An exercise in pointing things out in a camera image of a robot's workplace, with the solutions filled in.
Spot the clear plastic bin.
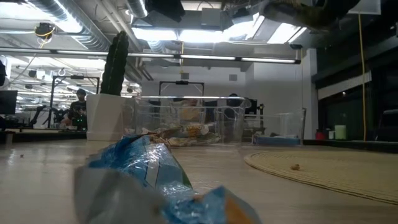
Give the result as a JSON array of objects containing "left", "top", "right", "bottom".
[
  {"left": 244, "top": 108, "right": 307, "bottom": 147},
  {"left": 136, "top": 105, "right": 247, "bottom": 144},
  {"left": 123, "top": 95, "right": 251, "bottom": 147}
]

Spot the person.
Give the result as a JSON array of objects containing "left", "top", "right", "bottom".
[
  {"left": 223, "top": 93, "right": 247, "bottom": 110},
  {"left": 67, "top": 88, "right": 88, "bottom": 130}
]

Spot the black computer monitor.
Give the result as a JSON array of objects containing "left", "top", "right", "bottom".
[{"left": 0, "top": 90, "right": 19, "bottom": 115}]

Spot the pale green cup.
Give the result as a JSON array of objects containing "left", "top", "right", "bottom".
[{"left": 335, "top": 124, "right": 347, "bottom": 141}]

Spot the orange Chewy granola bar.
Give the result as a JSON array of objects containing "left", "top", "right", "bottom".
[{"left": 183, "top": 123, "right": 211, "bottom": 138}]

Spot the blue granola bar wrapper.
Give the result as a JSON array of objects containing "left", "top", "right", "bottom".
[
  {"left": 251, "top": 134, "right": 301, "bottom": 147},
  {"left": 73, "top": 134, "right": 262, "bottom": 224}
]

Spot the round black ceiling device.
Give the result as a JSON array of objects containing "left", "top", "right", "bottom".
[{"left": 34, "top": 22, "right": 57, "bottom": 40}]

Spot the long linear ceiling lamp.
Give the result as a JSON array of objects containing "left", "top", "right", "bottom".
[{"left": 0, "top": 47, "right": 302, "bottom": 65}]

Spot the woven straw placemat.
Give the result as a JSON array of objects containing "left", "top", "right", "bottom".
[{"left": 244, "top": 150, "right": 398, "bottom": 206}]

